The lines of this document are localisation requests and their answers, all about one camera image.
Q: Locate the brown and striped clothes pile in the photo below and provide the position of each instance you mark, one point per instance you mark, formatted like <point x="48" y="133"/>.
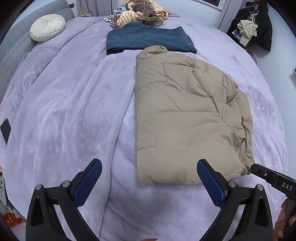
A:
<point x="141" y="11"/>

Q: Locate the dark framed window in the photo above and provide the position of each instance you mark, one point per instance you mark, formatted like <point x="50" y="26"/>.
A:
<point x="216" y="3"/>

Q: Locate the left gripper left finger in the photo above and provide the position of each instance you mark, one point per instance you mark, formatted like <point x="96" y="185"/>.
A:
<point x="42" y="220"/>

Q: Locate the beige puffer jacket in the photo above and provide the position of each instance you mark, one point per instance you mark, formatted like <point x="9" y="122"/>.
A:
<point x="188" y="110"/>

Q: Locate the lavender fleece blanket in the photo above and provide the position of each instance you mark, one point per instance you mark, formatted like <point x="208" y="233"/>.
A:
<point x="69" y="102"/>

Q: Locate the round white cushion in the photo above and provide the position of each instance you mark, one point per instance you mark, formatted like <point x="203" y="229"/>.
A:
<point x="47" y="27"/>

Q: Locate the person's right hand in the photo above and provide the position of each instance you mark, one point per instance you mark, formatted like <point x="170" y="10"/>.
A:
<point x="282" y="221"/>

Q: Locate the hanging clothes rack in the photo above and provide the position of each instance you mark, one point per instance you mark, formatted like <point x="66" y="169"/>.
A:
<point x="252" y="25"/>

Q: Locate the black phone on bed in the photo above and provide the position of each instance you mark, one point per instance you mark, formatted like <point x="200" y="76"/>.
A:
<point x="6" y="130"/>

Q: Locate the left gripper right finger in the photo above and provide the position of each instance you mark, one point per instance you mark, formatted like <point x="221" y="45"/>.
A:
<point x="255" y="222"/>

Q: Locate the grey quilted headboard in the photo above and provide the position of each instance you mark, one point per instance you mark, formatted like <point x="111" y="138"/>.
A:
<point x="17" y="42"/>

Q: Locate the folded blue jeans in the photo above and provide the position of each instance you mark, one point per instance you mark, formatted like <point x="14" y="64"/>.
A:
<point x="137" y="36"/>

